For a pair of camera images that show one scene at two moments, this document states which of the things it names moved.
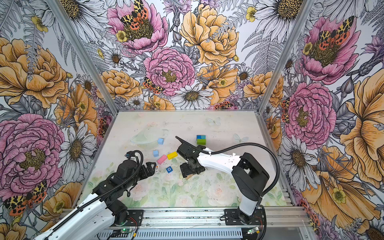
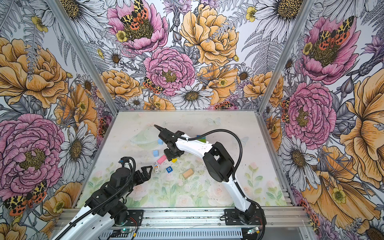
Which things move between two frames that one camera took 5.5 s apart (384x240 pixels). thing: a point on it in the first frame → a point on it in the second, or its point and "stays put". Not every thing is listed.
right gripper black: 185,171 → 169,156
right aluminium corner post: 286,55 stays put
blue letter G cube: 169,169 stays put
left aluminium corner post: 84,54 stays put
